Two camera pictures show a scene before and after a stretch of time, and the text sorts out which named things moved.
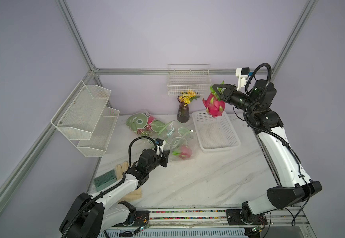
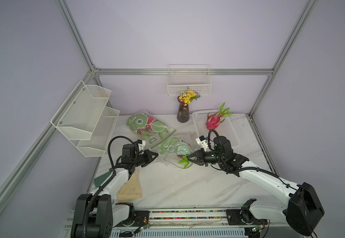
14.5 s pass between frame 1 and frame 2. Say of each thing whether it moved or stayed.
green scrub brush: stayed
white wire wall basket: stayed
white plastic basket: stayed
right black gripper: moved
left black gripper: moved
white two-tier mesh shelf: stayed
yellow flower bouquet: stayed
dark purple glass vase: stayed
